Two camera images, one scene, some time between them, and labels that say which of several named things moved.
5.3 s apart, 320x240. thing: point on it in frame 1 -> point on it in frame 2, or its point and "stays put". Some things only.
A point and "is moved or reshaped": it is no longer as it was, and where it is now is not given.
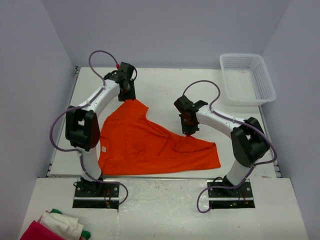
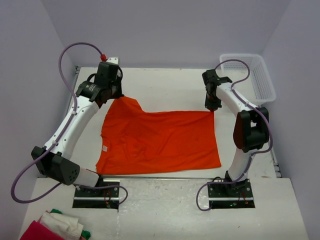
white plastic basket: (246, 80) stays put
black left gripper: (131, 96) -> (118, 94)
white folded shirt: (67, 227) stays put
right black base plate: (240, 197) stays put
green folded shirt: (85, 234) stays put
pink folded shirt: (37, 231) stays put
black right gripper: (187, 131) -> (212, 107)
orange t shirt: (131, 143) is moved or reshaped
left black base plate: (92, 194) stays put
